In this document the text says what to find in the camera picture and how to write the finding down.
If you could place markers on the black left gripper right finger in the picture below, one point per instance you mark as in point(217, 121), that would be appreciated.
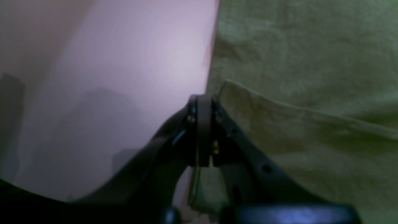
point(259, 192)

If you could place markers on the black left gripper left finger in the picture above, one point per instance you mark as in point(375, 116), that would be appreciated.
point(140, 193)

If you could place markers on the green t-shirt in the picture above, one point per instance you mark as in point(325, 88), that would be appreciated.
point(313, 83)

